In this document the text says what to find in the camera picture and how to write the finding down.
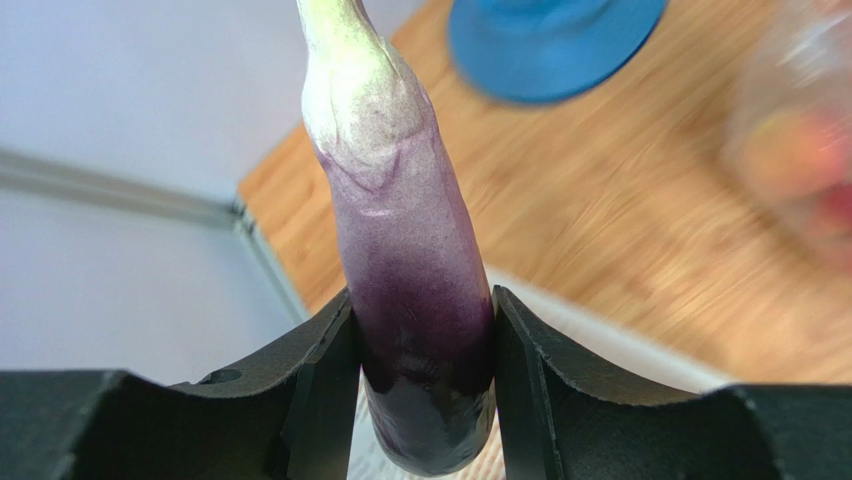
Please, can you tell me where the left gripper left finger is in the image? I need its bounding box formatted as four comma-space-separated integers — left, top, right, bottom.
1, 292, 360, 479

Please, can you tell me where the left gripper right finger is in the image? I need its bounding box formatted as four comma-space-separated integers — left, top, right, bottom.
492, 286, 851, 479

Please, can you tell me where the purple eggplant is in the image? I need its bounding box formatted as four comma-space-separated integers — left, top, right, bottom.
298, 1, 496, 477

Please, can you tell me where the clear orange-zip bag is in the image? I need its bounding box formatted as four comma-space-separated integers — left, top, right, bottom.
724, 1, 851, 271

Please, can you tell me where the red tomato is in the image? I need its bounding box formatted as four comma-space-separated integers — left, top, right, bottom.
813, 184, 851, 236

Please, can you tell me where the pink peach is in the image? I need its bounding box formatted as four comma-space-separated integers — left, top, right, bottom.
741, 109, 851, 201

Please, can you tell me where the white plastic basket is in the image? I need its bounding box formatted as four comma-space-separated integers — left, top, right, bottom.
347, 266, 734, 480

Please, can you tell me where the blue bucket hat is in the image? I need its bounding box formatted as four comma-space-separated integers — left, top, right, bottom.
447, 0, 668, 104

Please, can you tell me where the left aluminium corner post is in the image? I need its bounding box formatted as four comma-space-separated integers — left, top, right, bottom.
1, 148, 310, 324

